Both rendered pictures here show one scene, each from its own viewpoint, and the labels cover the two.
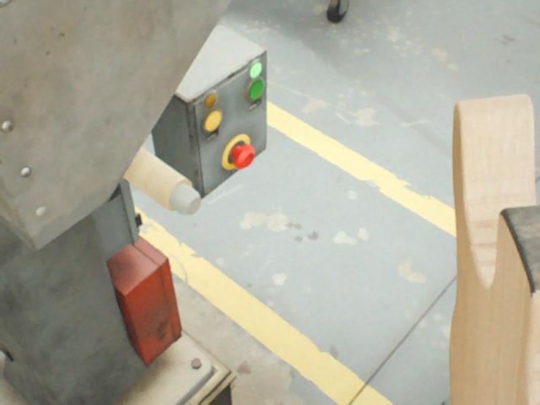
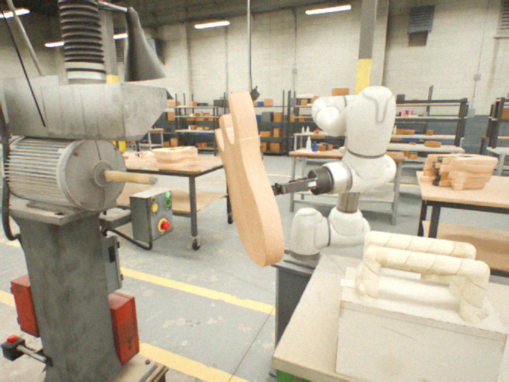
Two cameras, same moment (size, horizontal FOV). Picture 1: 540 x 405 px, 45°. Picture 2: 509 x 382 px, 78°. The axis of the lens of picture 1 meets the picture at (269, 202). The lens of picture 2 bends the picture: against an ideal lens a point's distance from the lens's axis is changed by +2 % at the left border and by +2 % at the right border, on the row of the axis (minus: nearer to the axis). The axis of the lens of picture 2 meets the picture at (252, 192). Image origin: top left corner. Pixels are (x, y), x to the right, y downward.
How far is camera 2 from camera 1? 69 cm
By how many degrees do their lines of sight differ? 38
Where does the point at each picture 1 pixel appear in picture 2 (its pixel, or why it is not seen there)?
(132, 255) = (117, 298)
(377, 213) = (225, 308)
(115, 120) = (143, 120)
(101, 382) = (100, 371)
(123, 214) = (116, 272)
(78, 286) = (95, 299)
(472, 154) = (219, 136)
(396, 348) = (244, 357)
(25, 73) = (130, 98)
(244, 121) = (165, 214)
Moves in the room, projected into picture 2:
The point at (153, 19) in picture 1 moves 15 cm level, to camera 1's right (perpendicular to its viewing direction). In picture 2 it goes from (151, 103) to (205, 104)
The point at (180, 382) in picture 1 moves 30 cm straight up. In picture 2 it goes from (140, 371) to (134, 314)
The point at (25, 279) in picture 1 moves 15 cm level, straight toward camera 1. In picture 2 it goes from (76, 286) to (94, 300)
